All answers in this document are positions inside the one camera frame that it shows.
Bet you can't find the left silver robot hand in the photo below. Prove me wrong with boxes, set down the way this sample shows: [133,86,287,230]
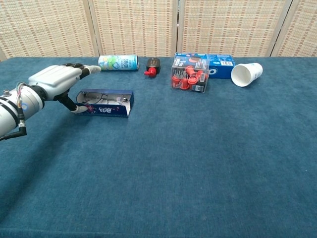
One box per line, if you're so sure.
[27,62,102,115]

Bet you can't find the wire-frame eyeglasses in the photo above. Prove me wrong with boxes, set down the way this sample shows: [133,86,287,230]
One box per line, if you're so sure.
[81,92,128,105]

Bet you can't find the blue glasses case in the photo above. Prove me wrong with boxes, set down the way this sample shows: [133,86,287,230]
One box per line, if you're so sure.
[75,88,134,119]

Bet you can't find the woven bamboo screen panel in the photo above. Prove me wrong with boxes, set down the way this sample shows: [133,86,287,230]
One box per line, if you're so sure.
[88,0,179,58]
[269,0,317,58]
[0,0,99,59]
[177,0,294,58]

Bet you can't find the light blue drink can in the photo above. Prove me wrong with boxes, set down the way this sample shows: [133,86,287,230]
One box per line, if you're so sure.
[98,55,140,72]

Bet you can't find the black bottle with red cap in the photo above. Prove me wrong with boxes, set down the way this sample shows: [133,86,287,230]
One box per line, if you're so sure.
[144,58,161,78]

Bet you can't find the clear box of red caps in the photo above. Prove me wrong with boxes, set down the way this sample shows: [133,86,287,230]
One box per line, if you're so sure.
[170,56,210,94]

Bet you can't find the blue felt table cover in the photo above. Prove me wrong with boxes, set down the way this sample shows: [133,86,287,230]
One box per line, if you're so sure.
[0,56,317,238]

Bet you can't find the blue cookie box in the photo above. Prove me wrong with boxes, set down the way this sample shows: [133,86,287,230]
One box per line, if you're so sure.
[174,52,236,80]

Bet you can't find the white paper cup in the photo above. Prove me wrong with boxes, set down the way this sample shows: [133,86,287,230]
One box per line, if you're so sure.
[230,62,264,88]

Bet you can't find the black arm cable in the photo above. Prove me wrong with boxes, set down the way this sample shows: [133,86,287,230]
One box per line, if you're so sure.
[0,104,28,142]

